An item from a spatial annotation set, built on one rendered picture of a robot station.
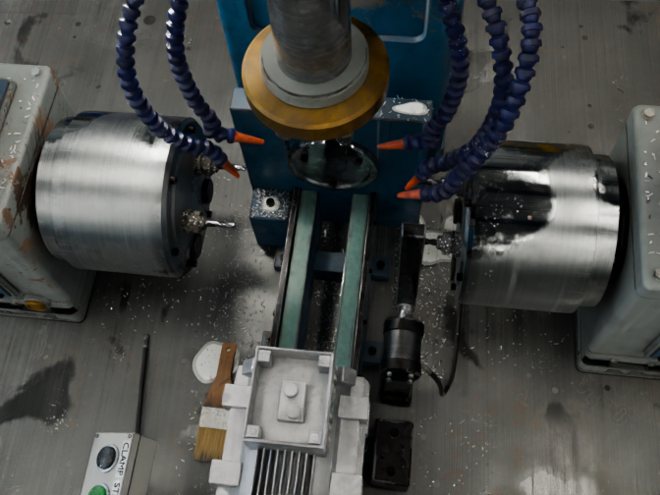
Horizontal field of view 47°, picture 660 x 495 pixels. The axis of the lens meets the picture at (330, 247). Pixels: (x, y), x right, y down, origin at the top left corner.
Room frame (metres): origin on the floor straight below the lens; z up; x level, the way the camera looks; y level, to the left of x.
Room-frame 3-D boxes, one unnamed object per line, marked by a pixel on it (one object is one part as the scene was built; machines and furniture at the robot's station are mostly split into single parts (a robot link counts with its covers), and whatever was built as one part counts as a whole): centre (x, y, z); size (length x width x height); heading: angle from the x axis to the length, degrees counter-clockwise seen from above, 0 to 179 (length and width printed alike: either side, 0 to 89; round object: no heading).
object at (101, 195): (0.63, 0.35, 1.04); 0.37 x 0.25 x 0.25; 77
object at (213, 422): (0.34, 0.22, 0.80); 0.21 x 0.05 x 0.01; 167
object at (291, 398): (0.24, 0.07, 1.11); 0.12 x 0.11 x 0.07; 168
